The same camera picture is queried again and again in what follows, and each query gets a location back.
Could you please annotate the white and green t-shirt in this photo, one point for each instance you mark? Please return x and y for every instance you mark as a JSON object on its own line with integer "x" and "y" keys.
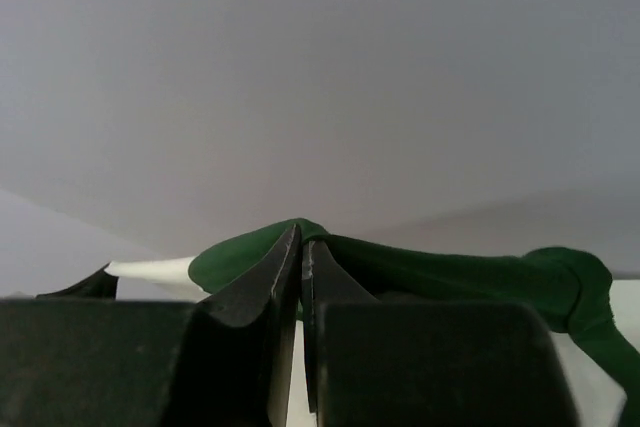
{"x": 570, "y": 289}

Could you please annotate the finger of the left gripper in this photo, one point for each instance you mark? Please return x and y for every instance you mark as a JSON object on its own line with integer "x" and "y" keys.
{"x": 100, "y": 284}

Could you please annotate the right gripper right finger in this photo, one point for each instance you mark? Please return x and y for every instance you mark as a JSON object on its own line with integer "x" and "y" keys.
{"x": 340, "y": 352}

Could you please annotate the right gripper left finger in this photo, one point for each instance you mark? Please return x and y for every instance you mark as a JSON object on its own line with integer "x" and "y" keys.
{"x": 235, "y": 360}

